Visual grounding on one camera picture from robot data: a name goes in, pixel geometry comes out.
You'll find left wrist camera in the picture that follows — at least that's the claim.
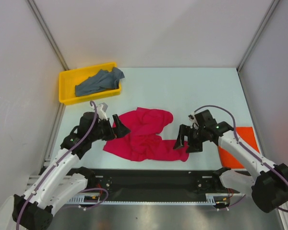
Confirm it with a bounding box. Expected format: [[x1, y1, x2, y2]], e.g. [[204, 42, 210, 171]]
[[96, 103, 108, 120]]

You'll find aluminium frame rail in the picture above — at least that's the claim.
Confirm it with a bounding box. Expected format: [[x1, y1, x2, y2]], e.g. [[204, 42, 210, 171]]
[[24, 175, 46, 196]]

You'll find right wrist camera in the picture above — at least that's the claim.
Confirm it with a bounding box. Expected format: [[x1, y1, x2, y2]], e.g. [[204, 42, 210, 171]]
[[188, 110, 216, 129]]

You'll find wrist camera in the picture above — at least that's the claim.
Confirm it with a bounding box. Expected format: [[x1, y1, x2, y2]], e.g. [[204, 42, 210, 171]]
[[188, 110, 216, 129], [96, 103, 108, 120]]

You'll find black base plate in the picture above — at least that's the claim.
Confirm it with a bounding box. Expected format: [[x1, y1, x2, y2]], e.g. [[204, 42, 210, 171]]
[[68, 168, 243, 203]]

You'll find pink t-shirt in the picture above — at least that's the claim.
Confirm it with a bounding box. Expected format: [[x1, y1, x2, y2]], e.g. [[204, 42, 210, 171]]
[[103, 107, 189, 162]]

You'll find grey t-shirt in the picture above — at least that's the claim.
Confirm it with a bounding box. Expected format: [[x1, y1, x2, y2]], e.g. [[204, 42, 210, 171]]
[[75, 67, 125, 97]]

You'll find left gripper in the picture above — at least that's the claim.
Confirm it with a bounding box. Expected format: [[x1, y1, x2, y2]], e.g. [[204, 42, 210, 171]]
[[90, 115, 130, 142]]

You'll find yellow plastic bin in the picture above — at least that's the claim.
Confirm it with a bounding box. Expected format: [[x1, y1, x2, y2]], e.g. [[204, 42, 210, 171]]
[[59, 62, 122, 105]]

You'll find grey slotted cable duct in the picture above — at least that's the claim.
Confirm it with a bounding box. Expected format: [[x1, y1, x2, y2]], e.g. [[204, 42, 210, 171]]
[[67, 194, 217, 205]]

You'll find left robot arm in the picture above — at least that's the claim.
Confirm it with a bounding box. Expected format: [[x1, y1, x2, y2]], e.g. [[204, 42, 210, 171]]
[[12, 111, 130, 230]]

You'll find folded orange t-shirt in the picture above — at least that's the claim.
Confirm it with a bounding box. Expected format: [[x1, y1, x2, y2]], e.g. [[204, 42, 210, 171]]
[[218, 127, 261, 172]]

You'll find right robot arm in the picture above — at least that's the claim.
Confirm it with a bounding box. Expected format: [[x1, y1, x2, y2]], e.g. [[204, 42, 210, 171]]
[[173, 122, 288, 213]]

